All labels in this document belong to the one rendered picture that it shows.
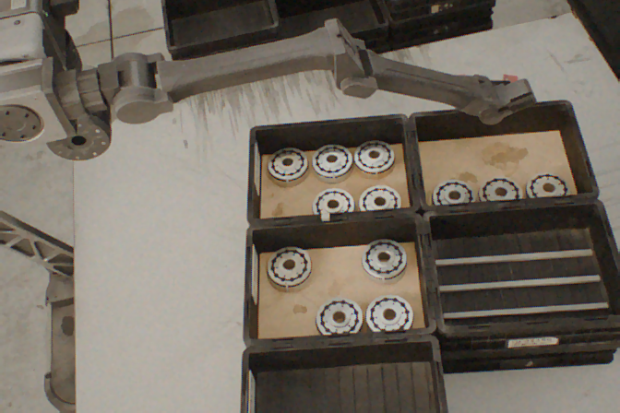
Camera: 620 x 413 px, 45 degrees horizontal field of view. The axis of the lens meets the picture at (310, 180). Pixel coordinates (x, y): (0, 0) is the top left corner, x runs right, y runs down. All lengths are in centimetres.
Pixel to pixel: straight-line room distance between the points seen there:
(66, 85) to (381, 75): 56
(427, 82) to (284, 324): 62
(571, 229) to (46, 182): 216
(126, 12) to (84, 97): 257
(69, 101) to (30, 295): 173
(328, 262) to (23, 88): 81
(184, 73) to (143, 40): 238
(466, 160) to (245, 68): 80
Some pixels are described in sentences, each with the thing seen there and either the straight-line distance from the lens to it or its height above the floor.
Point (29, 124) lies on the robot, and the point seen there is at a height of 144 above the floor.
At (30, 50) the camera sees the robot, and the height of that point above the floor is 152.
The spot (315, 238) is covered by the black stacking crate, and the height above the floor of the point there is 87.
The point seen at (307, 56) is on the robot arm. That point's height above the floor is 144.
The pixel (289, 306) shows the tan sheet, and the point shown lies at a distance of 172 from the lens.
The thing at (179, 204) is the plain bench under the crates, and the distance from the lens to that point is 209.
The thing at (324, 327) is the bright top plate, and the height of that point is 86.
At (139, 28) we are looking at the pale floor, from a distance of 376.
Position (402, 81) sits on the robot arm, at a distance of 147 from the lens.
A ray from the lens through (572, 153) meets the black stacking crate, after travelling 193.
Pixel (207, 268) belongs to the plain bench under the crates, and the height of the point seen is 70.
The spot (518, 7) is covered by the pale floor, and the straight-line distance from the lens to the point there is 363.
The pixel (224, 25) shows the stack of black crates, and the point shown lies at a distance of 289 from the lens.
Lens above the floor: 234
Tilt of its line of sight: 53 degrees down
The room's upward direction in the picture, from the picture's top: 10 degrees counter-clockwise
